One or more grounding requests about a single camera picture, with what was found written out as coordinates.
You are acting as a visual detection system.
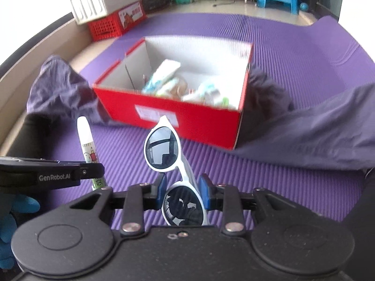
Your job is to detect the red cardboard shoe box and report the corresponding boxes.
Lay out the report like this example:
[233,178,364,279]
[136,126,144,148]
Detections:
[92,36,254,150]

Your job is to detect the purple foam mat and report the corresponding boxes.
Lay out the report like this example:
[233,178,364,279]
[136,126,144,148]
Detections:
[48,12,375,226]

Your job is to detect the red plastic crate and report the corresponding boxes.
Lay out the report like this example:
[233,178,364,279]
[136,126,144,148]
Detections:
[88,1,148,42]

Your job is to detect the person's right leg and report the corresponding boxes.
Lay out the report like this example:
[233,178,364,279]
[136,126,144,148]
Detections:
[343,168,375,232]

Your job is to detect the white green glue pen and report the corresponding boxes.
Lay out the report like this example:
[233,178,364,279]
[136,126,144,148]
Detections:
[77,116,106,192]

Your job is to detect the person's left leg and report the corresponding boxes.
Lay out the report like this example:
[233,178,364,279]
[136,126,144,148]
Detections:
[23,113,60,162]

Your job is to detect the white sunglasses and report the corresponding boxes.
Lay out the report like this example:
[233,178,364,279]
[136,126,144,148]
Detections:
[143,115,209,227]

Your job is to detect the person's left hand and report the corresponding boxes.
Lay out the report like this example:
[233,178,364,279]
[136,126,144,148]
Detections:
[0,196,40,270]

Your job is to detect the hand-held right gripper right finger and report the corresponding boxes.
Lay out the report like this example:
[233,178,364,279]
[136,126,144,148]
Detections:
[199,173,304,236]

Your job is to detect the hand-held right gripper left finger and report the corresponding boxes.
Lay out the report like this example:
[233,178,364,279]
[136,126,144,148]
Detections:
[70,174,167,235]

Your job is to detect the white cream tube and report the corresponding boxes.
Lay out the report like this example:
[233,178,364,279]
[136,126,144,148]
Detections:
[142,59,181,93]

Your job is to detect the person's grey purple garment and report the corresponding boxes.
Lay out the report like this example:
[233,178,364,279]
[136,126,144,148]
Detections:
[26,55,375,172]

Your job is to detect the person's leg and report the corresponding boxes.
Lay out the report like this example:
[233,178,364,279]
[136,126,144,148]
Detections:
[23,113,60,162]
[343,168,375,232]

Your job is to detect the window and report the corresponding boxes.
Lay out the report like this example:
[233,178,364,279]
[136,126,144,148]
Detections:
[0,0,100,74]

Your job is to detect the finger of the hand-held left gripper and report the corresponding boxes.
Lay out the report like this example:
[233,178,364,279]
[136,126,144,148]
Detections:
[80,163,105,180]

